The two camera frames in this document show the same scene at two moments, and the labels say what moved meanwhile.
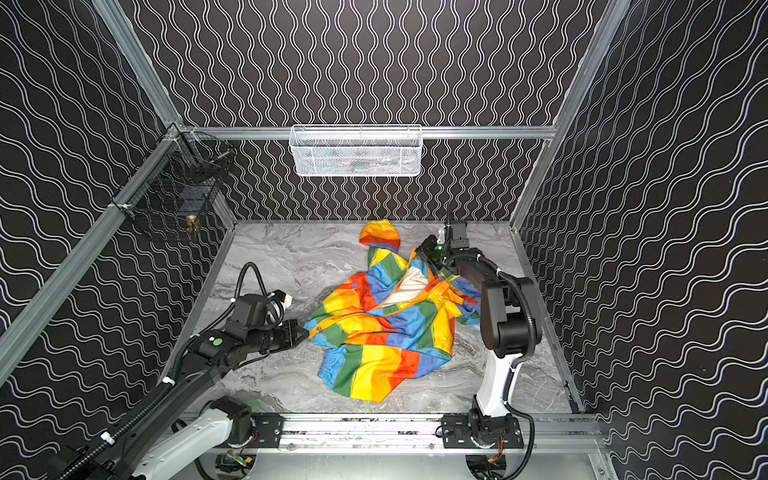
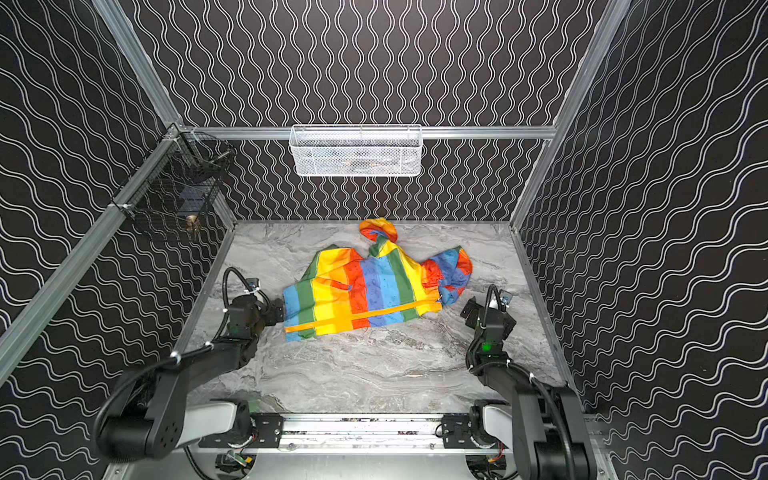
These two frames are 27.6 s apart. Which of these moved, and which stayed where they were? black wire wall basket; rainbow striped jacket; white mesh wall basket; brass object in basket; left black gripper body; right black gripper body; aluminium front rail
Moved: right black gripper body; rainbow striped jacket; left black gripper body
Stayed: brass object in basket; black wire wall basket; aluminium front rail; white mesh wall basket
